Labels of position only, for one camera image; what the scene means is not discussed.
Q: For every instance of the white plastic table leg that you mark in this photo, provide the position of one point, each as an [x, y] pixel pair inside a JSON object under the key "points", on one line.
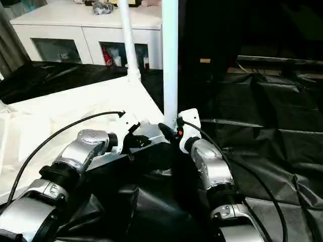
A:
{"points": [[130, 38], [170, 55]]}

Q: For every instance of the white plastic table top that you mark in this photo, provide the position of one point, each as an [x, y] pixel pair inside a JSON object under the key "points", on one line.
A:
{"points": [[50, 116]]}

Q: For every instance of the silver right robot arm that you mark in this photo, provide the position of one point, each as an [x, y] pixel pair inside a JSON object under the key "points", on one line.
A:
{"points": [[212, 171]]}

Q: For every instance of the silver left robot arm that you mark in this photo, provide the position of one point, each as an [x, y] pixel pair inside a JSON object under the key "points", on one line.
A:
{"points": [[70, 161]]}

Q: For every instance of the white bottle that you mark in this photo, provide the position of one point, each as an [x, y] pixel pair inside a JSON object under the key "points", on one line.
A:
{"points": [[117, 60], [146, 63]]}

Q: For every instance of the gold label plate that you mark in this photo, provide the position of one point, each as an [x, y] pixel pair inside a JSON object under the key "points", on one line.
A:
{"points": [[205, 60]]}

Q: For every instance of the red bottle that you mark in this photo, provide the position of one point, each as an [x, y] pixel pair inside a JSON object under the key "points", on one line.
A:
{"points": [[107, 55]]}

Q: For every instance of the black mat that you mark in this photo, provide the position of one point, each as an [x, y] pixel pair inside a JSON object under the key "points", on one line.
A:
{"points": [[272, 131]]}

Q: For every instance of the white cabinet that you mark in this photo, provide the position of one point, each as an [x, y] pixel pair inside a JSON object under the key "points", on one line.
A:
{"points": [[75, 27]]}

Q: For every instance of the pink plush toy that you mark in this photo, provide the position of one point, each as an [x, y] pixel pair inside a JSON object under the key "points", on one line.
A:
{"points": [[151, 2]]}

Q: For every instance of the grey curtain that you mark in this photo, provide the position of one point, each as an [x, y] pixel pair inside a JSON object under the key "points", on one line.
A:
{"points": [[10, 40]]}

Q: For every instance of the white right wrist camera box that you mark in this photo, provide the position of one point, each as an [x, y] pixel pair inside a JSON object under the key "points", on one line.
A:
{"points": [[189, 123]]}

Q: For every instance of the silver metal rail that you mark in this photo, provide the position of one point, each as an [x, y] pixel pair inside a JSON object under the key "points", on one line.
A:
{"points": [[282, 60]]}

